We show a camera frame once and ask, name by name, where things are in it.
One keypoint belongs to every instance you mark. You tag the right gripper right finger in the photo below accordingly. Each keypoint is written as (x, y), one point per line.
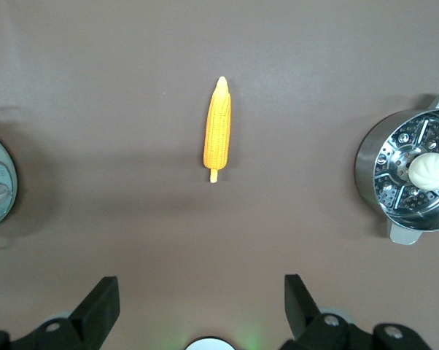
(303, 321)

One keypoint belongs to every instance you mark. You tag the perforated steel steamer basket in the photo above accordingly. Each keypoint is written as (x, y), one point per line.
(391, 193)

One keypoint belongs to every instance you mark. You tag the steel steamer pot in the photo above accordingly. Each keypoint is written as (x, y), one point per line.
(367, 160)

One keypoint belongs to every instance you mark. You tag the white steamed bun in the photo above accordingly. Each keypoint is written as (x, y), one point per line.
(429, 170)

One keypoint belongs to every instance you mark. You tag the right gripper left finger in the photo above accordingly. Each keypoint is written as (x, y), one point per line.
(92, 317)

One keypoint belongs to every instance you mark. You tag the yellow corn cob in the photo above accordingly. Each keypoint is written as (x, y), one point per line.
(217, 131)

